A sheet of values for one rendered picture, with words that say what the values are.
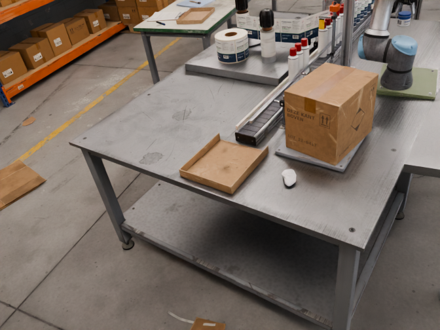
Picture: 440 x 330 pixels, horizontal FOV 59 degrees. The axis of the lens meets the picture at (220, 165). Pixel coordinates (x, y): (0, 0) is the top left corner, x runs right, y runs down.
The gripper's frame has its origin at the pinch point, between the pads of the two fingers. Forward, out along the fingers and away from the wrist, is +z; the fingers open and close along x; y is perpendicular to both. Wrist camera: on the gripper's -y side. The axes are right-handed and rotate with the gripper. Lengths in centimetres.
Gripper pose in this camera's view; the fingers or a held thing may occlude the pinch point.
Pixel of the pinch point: (404, 16)
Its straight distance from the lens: 270.6
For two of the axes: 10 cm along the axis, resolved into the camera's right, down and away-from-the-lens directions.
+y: -4.2, 6.0, -6.9
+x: 9.0, 1.7, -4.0
